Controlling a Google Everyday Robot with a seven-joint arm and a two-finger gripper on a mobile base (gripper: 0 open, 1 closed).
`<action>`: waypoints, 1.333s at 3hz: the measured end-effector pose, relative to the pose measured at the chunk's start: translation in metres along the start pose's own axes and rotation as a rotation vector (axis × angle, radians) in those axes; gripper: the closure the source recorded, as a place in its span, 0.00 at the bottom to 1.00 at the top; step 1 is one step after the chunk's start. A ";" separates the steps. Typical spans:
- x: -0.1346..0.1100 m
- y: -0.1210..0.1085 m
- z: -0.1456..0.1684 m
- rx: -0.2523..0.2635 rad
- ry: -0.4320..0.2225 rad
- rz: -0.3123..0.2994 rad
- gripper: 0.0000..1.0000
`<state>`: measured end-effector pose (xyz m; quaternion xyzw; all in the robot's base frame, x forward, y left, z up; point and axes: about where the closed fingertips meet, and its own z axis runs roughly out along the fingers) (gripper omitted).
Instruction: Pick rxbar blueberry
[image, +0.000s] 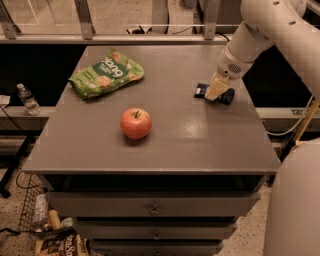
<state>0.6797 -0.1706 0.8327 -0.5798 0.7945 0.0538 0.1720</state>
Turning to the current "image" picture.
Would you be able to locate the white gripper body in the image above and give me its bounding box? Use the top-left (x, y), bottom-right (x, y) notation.
top-left (217, 46), bottom-right (253, 80)

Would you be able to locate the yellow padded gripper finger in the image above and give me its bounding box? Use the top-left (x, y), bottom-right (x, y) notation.
top-left (205, 73), bottom-right (230, 101)

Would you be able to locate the blue rxbar blueberry bar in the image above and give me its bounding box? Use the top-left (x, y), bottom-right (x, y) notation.
top-left (194, 83), bottom-right (235, 105)

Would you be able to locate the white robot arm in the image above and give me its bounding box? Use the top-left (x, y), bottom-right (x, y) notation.
top-left (205, 0), bottom-right (320, 101)

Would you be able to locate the red apple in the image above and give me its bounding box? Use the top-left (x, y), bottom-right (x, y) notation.
top-left (120, 108), bottom-right (152, 140)

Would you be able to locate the green snack bag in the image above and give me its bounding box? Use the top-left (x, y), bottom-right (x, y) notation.
top-left (69, 48), bottom-right (144, 99)

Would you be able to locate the clear plastic water bottle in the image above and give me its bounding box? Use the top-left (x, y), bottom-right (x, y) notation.
top-left (17, 83), bottom-right (41, 116)

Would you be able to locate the brown snack bag on floor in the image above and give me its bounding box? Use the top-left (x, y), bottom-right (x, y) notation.
top-left (35, 234), bottom-right (89, 256)

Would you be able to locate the plastic bottle in basket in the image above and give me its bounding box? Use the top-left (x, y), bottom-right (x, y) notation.
top-left (32, 194), bottom-right (48, 228)

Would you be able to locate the metal railing frame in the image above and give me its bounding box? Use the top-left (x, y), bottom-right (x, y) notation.
top-left (0, 0), bottom-right (241, 45)

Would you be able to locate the wire basket on floor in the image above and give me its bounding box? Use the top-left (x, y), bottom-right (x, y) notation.
top-left (18, 175), bottom-right (46, 232)

